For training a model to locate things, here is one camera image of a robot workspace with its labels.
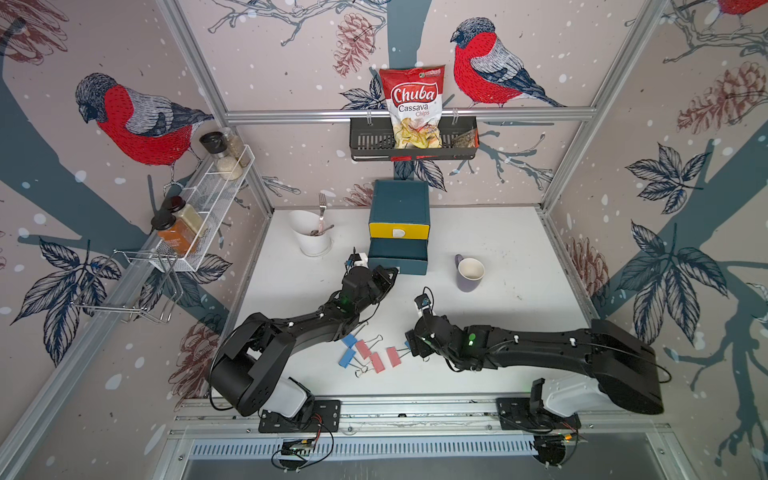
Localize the aluminium horizontal rail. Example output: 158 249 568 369
226 106 598 126

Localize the pink binder clip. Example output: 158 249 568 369
370 352 385 373
354 335 383 360
385 346 410 368

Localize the yellow drawer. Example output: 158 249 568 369
369 222 430 240

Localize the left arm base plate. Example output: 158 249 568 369
258 399 342 434

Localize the purple ceramic mug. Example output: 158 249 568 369
454 254 486 292

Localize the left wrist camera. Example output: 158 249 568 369
345 251 368 269

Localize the white utensil cup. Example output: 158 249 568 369
288 210 332 257

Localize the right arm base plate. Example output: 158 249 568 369
495 378 581 435

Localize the orange spice jar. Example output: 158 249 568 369
151 210 196 256

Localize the black wire basket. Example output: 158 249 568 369
349 117 479 162

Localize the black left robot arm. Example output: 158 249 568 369
208 266 398 416

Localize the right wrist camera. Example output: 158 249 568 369
414 286 434 316

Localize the small circuit board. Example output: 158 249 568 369
280 439 315 457

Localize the teal lower drawer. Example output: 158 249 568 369
368 238 428 275

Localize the white wire spice shelf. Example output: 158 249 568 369
116 146 255 272

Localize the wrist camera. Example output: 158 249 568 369
345 251 368 269
414 286 434 316

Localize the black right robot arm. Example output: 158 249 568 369
405 309 664 415

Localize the metal fork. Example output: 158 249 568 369
317 193 328 235

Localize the yellow spice jar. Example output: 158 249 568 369
162 195 204 234

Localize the teal drawer cabinet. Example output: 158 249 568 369
367 178 432 276

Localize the black lid spice jar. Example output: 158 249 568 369
199 131 243 181

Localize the Chuba cassava chips bag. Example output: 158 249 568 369
379 66 445 149

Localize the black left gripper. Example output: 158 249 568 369
355 266 400 316

